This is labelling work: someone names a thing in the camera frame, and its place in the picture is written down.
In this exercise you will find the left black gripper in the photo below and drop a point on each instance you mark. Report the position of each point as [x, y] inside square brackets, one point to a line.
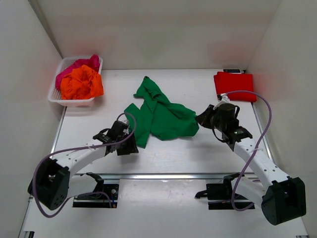
[132, 147]

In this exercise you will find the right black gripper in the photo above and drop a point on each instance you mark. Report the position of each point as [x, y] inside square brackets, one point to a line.
[203, 118]

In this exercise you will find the green t shirt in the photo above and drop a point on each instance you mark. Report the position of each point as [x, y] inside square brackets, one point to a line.
[158, 116]

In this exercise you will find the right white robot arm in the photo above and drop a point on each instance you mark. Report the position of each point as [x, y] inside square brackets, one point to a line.
[280, 197]

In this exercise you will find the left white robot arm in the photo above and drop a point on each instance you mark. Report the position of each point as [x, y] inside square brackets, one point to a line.
[55, 177]

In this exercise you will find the folded red t shirt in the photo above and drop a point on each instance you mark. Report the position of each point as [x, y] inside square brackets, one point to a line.
[227, 82]

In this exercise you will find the small black device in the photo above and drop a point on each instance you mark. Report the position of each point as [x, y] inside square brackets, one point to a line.
[232, 70]

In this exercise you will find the orange t shirt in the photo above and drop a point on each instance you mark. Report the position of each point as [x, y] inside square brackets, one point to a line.
[81, 84]

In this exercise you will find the white plastic basket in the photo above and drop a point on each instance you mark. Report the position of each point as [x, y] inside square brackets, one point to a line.
[55, 95]

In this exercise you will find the pink t shirt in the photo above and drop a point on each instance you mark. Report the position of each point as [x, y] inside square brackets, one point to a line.
[92, 62]

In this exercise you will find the aluminium rail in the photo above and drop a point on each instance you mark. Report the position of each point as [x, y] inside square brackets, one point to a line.
[165, 176]

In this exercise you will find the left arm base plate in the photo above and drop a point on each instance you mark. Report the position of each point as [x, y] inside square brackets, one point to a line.
[106, 198]

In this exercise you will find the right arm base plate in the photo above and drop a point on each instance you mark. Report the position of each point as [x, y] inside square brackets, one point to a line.
[218, 193]

